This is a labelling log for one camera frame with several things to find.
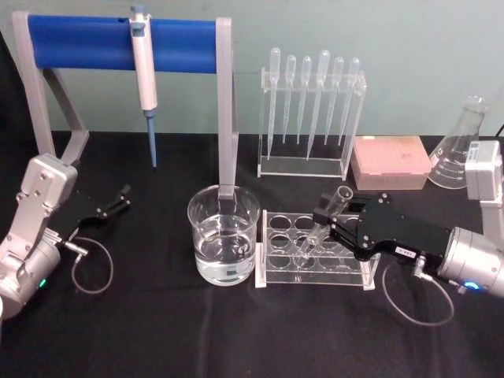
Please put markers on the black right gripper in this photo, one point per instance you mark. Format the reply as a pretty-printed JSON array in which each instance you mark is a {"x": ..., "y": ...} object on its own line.
[{"x": 397, "y": 232}]

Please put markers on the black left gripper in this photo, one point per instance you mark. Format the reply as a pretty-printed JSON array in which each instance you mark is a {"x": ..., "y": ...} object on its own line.
[{"x": 84, "y": 208}]

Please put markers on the clear glass test tube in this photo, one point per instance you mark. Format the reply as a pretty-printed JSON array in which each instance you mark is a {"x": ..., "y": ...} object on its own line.
[{"x": 315, "y": 236}]

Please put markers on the clear acrylic pipette rack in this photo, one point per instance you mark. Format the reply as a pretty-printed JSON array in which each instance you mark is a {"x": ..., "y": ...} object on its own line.
[{"x": 299, "y": 166}]

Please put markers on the beige box of pipette tips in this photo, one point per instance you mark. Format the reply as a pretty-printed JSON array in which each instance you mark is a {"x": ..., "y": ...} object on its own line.
[{"x": 390, "y": 157}]

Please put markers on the clear acrylic test tube rack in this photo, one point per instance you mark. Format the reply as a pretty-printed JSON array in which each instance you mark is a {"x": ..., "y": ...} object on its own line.
[{"x": 281, "y": 272}]

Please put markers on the glass beaker with water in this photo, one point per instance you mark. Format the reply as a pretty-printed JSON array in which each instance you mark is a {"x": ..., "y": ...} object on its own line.
[{"x": 224, "y": 254}]

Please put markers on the white and blue micropipette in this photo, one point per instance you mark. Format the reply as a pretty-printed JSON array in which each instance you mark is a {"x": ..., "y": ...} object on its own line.
[{"x": 143, "y": 78}]

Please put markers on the clear glass conical flask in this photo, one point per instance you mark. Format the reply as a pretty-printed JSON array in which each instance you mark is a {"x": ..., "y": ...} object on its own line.
[{"x": 453, "y": 157}]

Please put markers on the clear plastic transfer pipette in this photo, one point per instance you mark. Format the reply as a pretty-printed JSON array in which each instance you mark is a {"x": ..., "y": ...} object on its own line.
[
  {"x": 289, "y": 71},
  {"x": 337, "y": 73},
  {"x": 323, "y": 67},
  {"x": 305, "y": 71},
  {"x": 274, "y": 67},
  {"x": 353, "y": 73}
]

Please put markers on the black table cloth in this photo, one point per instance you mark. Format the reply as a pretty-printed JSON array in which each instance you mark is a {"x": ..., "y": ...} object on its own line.
[{"x": 197, "y": 338}]

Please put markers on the grey stand with blue bar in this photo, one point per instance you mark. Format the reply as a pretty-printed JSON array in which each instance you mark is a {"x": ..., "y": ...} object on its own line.
[{"x": 78, "y": 43}]

